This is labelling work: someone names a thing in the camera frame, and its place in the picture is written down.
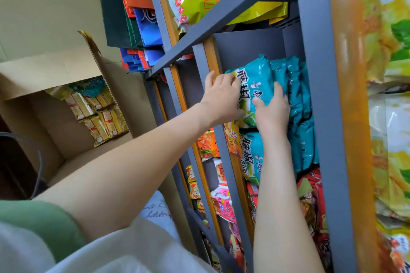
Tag yellow handled snack bag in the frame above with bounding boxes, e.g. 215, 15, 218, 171
227, 0, 289, 26

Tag teal noodle packets row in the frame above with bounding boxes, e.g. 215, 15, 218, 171
240, 55, 319, 187

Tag row of yellow snack bags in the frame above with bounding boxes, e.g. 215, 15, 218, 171
362, 0, 410, 273

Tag pink snack packet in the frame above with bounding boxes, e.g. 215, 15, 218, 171
210, 157, 243, 241

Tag cardboard box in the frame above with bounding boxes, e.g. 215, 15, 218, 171
0, 29, 158, 187

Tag stack of red packets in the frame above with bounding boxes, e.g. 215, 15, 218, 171
245, 167, 334, 273

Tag grey cable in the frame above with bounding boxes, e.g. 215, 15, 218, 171
0, 131, 44, 200

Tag row of blue gift bags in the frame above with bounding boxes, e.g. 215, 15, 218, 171
134, 8, 166, 66

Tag yellow noodle packet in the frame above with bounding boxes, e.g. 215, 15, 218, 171
65, 92, 95, 120

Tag person's left hand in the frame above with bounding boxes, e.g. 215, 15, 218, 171
200, 70, 244, 128

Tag orange cartoon shelf tag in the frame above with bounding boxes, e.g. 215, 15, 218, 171
224, 122, 243, 157

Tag person's right forearm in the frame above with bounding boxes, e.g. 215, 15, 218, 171
253, 136, 326, 273

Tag green shirt sleeve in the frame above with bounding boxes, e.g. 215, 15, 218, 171
0, 200, 89, 264

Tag grey metal shelf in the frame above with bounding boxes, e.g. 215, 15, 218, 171
141, 0, 382, 273

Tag teal instant noodle packet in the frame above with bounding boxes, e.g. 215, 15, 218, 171
225, 54, 276, 129

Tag person's left forearm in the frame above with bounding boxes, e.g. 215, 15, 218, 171
33, 103, 218, 241

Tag orange snack packets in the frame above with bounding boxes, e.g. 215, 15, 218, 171
196, 128, 221, 160

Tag person's right hand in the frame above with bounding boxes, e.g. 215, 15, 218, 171
252, 81, 290, 142

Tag bunch of small gift bags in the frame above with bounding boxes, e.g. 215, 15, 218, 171
120, 47, 151, 73

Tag dark green gift bag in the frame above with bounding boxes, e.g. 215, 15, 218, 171
94, 0, 143, 49

